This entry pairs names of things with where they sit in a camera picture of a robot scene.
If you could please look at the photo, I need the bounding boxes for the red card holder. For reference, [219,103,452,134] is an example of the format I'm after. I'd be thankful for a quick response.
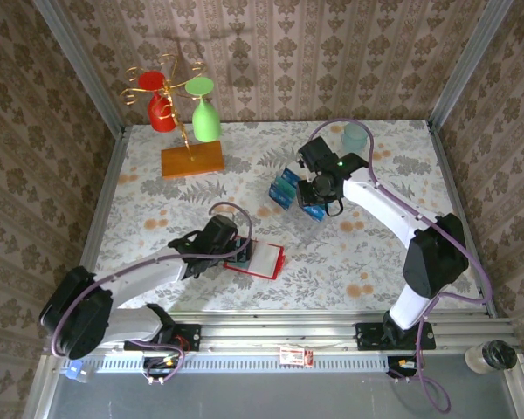
[223,234,286,279]

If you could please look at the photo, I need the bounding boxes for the clear acrylic card stand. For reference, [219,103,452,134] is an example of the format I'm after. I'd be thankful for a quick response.
[265,168,336,245]

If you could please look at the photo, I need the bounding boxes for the teal VIP card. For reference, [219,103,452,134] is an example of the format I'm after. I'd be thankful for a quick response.
[274,177,298,196]

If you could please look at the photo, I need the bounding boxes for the translucent teal plastic cup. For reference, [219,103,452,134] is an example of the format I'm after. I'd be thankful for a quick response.
[341,121,371,163]

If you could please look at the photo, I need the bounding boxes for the gold glass rack wooden base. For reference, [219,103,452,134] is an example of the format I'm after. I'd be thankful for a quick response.
[120,54,225,179]

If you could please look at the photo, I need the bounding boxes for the small red white box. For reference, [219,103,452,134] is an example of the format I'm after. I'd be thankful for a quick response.
[279,347,314,367]

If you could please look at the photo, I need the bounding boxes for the green plastic wine glass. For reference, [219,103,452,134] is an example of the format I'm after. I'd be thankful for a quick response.
[184,77,223,143]

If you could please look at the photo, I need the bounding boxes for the red plastic wine glass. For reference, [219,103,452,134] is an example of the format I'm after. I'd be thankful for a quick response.
[138,71,177,134]

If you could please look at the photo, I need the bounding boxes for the grey metal sheet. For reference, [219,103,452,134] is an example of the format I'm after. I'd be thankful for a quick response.
[24,354,524,419]

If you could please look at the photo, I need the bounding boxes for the clear jar black lid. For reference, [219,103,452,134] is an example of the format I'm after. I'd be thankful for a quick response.
[465,340,519,375]

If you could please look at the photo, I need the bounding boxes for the thin black cable loop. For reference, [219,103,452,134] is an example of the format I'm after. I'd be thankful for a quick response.
[324,196,345,218]

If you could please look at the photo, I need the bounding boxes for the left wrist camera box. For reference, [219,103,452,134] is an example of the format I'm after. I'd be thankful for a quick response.
[202,213,240,245]

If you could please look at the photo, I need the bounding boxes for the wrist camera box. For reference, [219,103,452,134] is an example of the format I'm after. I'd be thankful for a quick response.
[202,213,240,245]
[297,136,338,172]

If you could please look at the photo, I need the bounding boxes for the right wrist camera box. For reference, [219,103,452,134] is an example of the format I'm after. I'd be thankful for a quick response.
[297,136,338,172]

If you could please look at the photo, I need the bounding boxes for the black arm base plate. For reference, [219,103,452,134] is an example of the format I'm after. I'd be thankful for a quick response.
[355,321,437,352]
[124,323,202,353]

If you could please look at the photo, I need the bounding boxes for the small power wire bundle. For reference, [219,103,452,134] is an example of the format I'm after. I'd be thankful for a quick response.
[392,348,423,372]
[155,335,191,370]

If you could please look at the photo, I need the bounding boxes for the slotted grey cable duct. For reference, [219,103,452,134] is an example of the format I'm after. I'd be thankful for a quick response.
[59,354,392,374]

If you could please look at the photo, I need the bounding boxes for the aluminium table edge rail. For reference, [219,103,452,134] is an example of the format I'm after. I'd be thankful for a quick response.
[82,126,130,280]
[425,121,499,318]

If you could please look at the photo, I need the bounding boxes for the aluminium frame post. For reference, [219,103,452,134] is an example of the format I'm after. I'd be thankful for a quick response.
[426,0,515,132]
[31,0,127,137]

